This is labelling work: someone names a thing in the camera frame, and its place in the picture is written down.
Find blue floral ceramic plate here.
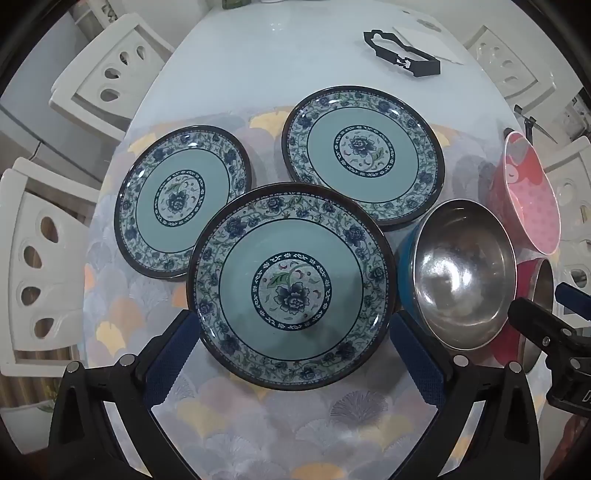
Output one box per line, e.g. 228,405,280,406
187,182,398,393
281,85,446,229
114,124,252,280

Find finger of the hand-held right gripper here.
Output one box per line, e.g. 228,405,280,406
554,281,591,320
508,298,578,356

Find white carved chair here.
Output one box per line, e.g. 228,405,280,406
0,157,101,377
464,25,552,100
540,138,591,287
48,13,175,141

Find fan pattern tablecloth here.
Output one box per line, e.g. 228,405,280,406
83,106,550,480

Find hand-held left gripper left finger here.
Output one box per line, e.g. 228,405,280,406
48,309,200,480

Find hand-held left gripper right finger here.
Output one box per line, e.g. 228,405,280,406
390,310,541,480

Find blue steel bowl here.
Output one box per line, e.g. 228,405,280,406
396,198,517,352

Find pink dotted bowl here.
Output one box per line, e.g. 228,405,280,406
488,130,561,256

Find red steel bowl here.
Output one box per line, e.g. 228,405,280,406
489,257,555,374

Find black plastic frame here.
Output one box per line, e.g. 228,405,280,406
363,29,441,78

